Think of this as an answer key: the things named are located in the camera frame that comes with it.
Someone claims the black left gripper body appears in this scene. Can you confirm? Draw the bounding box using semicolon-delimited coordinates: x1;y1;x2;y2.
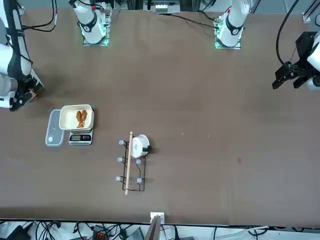
295;31;317;66

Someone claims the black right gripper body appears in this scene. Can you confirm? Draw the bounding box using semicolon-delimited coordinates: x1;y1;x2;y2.
14;84;31;106

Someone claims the brown toy chicken drumstick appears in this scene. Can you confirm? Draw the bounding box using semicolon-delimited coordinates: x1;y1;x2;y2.
75;109;89;129

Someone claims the silver digital kitchen scale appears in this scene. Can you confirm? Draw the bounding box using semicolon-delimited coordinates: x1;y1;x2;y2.
68;106;97;146

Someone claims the red and black connector box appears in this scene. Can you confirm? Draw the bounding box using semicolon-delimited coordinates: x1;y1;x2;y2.
91;224;107;240

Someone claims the aluminium corner profile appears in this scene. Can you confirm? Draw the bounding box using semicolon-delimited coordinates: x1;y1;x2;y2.
14;0;26;16
301;0;316;24

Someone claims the clear plastic lid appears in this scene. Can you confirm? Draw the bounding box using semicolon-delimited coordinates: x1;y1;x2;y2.
45;109;65;147

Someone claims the cream rectangular container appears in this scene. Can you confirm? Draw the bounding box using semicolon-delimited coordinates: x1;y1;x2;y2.
58;104;95;131

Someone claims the black power adapter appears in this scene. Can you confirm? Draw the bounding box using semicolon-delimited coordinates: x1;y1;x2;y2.
4;224;32;240

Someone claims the white power strip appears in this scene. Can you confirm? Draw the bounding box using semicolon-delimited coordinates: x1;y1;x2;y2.
154;1;169;13

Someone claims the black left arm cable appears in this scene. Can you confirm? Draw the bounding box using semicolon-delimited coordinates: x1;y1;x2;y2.
276;0;301;72

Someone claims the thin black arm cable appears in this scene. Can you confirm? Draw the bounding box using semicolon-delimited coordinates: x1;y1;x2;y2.
19;0;59;32

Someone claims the black cable across table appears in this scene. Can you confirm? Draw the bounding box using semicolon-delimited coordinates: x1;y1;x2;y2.
156;11;218;29

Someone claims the black wire cup rack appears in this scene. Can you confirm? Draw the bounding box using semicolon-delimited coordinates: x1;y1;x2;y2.
115;131;147;196

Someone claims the white mug with black handle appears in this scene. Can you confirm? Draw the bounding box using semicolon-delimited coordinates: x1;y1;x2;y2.
130;134;153;159

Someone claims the silver table edge bracket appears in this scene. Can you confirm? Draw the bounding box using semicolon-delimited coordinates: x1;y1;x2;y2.
149;211;166;224

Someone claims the upright frame pole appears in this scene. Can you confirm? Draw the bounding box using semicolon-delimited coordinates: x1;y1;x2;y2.
145;214;162;240

